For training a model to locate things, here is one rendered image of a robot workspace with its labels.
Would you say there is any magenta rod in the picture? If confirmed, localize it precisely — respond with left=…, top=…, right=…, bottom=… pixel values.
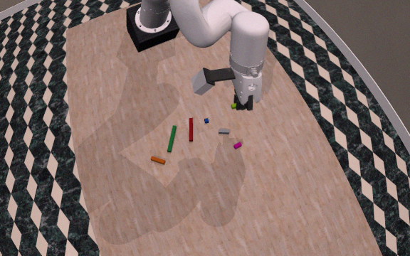
left=233, top=142, right=242, bottom=149

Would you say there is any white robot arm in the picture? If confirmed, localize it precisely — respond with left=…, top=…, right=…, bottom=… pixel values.
left=135, top=0, right=270, bottom=95

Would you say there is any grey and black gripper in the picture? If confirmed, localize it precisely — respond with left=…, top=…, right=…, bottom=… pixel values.
left=229, top=63, right=262, bottom=111

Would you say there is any orange rod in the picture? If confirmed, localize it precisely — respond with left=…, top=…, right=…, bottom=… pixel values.
left=151, top=156, right=166, bottom=164

